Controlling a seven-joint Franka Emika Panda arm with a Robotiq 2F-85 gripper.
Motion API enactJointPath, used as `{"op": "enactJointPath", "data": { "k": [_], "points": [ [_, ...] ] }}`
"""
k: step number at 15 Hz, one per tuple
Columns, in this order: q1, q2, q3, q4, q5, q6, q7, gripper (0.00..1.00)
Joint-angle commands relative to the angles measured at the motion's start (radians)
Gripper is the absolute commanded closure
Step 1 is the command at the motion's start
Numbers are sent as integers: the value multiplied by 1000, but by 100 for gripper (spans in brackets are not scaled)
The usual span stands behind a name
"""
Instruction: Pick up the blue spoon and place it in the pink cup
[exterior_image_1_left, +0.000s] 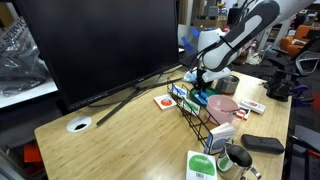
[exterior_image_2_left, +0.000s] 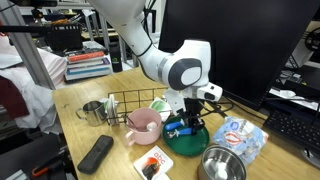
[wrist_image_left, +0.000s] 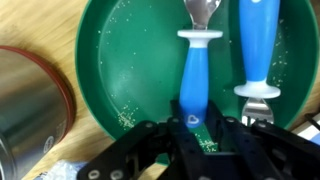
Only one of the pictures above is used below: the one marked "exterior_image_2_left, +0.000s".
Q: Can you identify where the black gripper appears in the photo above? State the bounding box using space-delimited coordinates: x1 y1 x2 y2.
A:
182 97 206 136

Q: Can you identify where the pink cup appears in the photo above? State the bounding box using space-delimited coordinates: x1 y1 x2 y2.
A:
124 107 163 148

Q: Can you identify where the green plate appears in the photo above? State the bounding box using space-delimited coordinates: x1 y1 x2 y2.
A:
161 114 211 158

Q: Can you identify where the stainless steel bowl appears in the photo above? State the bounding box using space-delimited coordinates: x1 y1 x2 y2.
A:
197 144 248 180

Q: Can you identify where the green and white card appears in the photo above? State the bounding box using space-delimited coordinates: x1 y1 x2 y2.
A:
148 96 173 123

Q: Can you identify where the blue white snack bag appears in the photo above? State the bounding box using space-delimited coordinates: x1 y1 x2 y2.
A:
212 115 270 167

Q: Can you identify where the white abc card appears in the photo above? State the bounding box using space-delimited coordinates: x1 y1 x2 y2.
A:
132 144 175 180

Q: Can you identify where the white card orange picture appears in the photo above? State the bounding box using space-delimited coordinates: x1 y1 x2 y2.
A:
153 172 172 180

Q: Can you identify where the large black monitor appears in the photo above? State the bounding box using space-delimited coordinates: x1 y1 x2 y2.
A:
157 0 320 112

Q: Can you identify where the white paper sheet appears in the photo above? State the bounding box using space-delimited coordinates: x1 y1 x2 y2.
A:
269 87 320 111

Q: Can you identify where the black keyboard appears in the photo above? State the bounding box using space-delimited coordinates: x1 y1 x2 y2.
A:
263 109 320 155

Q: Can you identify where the stainless steel pitcher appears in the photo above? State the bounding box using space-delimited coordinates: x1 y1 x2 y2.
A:
75 100 108 128

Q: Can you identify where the black bottle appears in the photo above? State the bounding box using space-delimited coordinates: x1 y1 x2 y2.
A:
109 41 124 73

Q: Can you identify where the blue book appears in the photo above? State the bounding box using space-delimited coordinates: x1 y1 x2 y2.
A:
64 63 113 82

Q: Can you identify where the grey round stand base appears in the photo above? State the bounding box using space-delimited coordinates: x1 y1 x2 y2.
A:
301 148 320 169

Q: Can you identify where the white and purple book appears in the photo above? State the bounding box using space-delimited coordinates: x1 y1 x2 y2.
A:
66 57 112 69

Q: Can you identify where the orange book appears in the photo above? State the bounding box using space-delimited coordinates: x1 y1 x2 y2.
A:
67 50 106 63

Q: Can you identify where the black crate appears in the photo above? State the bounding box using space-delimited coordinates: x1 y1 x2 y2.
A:
44 23 84 53

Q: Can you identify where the white cloth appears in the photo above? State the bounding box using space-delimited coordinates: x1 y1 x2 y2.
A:
0 33 68 134

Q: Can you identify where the maroon cloth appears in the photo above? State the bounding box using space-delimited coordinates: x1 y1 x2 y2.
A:
0 74 30 120

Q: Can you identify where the thick blue handled spoon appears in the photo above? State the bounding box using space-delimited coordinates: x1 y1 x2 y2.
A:
164 119 186 132

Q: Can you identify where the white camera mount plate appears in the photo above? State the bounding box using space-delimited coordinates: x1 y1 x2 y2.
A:
163 88 186 116

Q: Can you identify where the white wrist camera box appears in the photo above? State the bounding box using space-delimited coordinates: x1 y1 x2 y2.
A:
196 82 223 103

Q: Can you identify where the black wire rack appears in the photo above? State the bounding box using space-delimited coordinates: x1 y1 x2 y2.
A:
106 87 169 126

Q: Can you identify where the orange handled tool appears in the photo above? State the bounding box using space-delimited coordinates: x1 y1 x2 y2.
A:
31 154 68 178

